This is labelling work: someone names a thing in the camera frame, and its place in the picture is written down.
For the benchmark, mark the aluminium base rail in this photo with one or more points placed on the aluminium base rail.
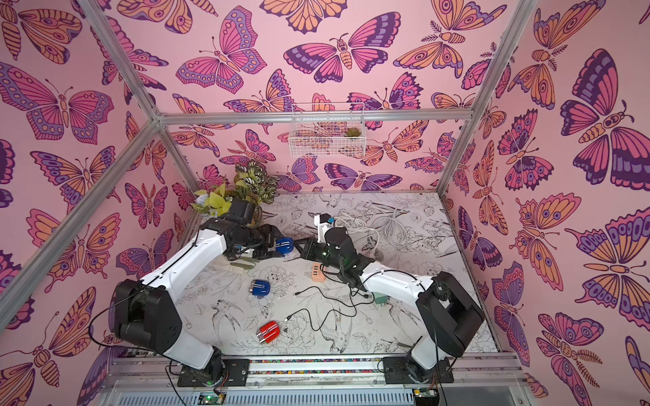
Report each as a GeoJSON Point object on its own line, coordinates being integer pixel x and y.
{"type": "Point", "coordinates": [475, 379]}

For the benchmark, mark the orange power strip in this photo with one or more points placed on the orange power strip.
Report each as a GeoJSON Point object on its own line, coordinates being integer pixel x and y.
{"type": "Point", "coordinates": [317, 274]}

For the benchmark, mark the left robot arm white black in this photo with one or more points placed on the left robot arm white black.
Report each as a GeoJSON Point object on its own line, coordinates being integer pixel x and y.
{"type": "Point", "coordinates": [145, 312]}

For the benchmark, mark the amber glass vase with plants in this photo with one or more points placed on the amber glass vase with plants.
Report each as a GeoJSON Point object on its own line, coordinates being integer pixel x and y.
{"type": "Point", "coordinates": [252, 183]}

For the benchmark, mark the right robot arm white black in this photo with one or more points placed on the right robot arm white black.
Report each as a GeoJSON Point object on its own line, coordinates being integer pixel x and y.
{"type": "Point", "coordinates": [450, 315]}

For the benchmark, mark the aluminium cage frame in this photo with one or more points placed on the aluminium cage frame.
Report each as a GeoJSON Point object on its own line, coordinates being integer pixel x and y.
{"type": "Point", "coordinates": [37, 267]}

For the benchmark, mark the small green succulent plant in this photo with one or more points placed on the small green succulent plant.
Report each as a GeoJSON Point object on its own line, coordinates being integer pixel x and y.
{"type": "Point", "coordinates": [353, 132]}

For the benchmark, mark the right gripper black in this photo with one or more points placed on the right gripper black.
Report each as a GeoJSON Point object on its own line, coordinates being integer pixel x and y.
{"type": "Point", "coordinates": [311, 249]}

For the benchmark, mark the white wire wall basket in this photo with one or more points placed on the white wire wall basket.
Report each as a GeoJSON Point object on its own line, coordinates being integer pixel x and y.
{"type": "Point", "coordinates": [319, 130]}

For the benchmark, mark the green charger adapter lower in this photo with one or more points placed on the green charger adapter lower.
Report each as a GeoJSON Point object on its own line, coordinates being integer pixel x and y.
{"type": "Point", "coordinates": [380, 299]}

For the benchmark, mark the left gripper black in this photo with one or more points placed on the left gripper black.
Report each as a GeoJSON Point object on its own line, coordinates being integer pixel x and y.
{"type": "Point", "coordinates": [271, 233]}

